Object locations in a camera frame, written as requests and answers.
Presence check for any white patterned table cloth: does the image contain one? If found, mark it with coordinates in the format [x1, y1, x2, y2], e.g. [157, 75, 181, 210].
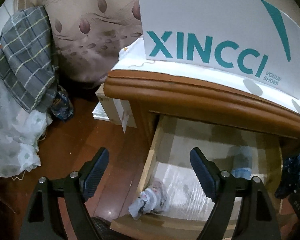
[111, 37, 300, 114]

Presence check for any brown cardboard box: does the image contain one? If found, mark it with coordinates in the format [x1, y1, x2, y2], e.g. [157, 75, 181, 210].
[96, 84, 136, 133]

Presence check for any light wooden drawer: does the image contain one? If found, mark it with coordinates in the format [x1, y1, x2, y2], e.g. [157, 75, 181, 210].
[111, 116, 282, 239]

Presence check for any white flat box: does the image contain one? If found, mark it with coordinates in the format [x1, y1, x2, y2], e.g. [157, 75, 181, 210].
[92, 102, 110, 121]

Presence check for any dark plaid slipper foot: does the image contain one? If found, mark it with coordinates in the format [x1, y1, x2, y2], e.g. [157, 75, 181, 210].
[91, 217, 116, 240]

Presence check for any beige leaf print bedsheet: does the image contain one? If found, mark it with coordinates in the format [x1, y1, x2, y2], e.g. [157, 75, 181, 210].
[14, 0, 145, 83]

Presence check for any brown wooden nightstand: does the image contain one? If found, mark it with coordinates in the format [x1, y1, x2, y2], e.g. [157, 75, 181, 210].
[104, 70, 300, 146]

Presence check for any dark blue printed bag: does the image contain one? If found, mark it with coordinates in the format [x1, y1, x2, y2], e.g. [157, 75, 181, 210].
[50, 85, 74, 122]

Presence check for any dark navy underwear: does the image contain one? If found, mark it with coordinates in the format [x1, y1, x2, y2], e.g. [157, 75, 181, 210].
[275, 154, 300, 199]

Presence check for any white patterned underwear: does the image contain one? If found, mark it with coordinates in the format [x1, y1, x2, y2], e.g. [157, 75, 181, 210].
[128, 178, 170, 220]

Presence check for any white XINCCI shoe box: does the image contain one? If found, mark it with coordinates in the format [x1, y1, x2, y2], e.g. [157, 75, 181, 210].
[139, 0, 300, 98]

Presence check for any grey plaid blanket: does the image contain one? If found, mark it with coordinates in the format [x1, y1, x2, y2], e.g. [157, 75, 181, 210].
[0, 6, 57, 113]

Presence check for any white sheer dotted fabric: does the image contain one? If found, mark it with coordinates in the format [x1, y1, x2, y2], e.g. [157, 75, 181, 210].
[0, 77, 52, 178]

